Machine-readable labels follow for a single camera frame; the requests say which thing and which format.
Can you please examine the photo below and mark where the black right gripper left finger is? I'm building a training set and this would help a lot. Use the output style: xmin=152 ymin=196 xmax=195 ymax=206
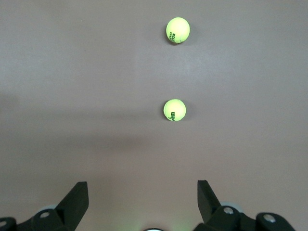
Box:
xmin=0 ymin=181 xmax=90 ymax=231

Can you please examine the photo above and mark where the yellow-green tennis ball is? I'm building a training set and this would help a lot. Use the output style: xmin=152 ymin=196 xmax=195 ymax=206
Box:
xmin=163 ymin=98 xmax=187 ymax=122
xmin=165 ymin=17 xmax=191 ymax=45

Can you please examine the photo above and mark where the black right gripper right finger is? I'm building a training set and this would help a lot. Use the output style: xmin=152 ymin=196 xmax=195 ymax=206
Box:
xmin=193 ymin=179 xmax=296 ymax=231

